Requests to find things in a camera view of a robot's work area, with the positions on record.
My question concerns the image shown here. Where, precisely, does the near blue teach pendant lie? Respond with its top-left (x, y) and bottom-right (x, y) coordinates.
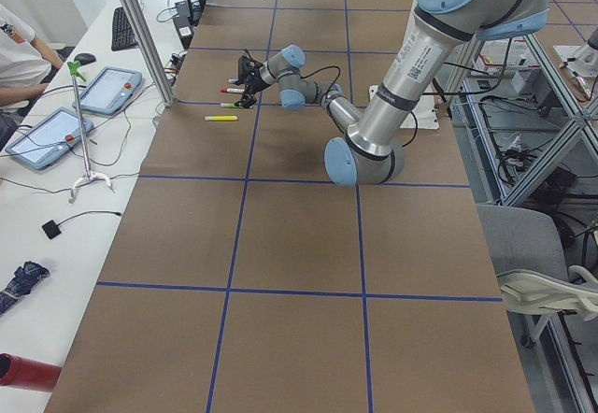
top-left (5, 107), bottom-right (80, 170)

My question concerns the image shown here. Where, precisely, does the white red-capped marker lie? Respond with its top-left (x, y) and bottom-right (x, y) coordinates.
top-left (220, 87), bottom-right (244, 94)

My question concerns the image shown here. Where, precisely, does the small black puck device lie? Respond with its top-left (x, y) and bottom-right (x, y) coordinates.
top-left (41, 220), bottom-right (62, 240)

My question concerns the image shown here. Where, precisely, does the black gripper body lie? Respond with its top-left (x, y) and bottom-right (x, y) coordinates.
top-left (243, 66), bottom-right (271, 96)

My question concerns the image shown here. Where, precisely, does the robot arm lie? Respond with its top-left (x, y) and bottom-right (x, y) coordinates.
top-left (236, 0), bottom-right (548, 186)

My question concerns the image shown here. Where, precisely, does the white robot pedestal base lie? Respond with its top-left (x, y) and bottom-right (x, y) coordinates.
top-left (368, 84), bottom-right (441, 130)

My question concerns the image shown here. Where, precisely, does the camera black cable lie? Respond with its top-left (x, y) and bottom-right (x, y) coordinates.
top-left (298, 64), bottom-right (342, 101)

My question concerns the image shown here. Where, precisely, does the green-handled reacher grabber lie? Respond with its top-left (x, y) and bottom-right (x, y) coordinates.
top-left (66, 60), bottom-right (114, 204)

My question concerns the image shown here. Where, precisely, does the black computer mouse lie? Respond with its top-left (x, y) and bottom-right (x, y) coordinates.
top-left (73, 52), bottom-right (96, 65)

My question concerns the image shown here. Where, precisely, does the aluminium frame post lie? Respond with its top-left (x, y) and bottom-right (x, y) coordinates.
top-left (120, 0), bottom-right (174, 107)

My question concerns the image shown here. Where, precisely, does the yellow marker pen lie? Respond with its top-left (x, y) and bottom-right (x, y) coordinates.
top-left (204, 115), bottom-right (238, 121)

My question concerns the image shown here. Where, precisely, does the seated person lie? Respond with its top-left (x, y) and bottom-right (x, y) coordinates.
top-left (1, 6), bottom-right (64, 117)

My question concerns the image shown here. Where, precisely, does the grey office chair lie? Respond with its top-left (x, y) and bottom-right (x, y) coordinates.
top-left (477, 204), bottom-right (597, 349)

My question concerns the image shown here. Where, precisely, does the blue teach pendant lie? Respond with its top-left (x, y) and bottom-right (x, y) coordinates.
top-left (79, 66), bottom-right (142, 116)
top-left (5, 107), bottom-right (80, 170)

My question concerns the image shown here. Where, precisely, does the black keyboard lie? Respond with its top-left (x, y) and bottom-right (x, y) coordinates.
top-left (111, 7), bottom-right (137, 51)

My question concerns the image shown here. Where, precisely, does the red cylinder bottle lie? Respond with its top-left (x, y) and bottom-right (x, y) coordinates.
top-left (1, 353), bottom-right (62, 392)

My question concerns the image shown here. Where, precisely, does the far blue teach pendant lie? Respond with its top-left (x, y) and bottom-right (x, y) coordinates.
top-left (79, 66), bottom-right (142, 116)

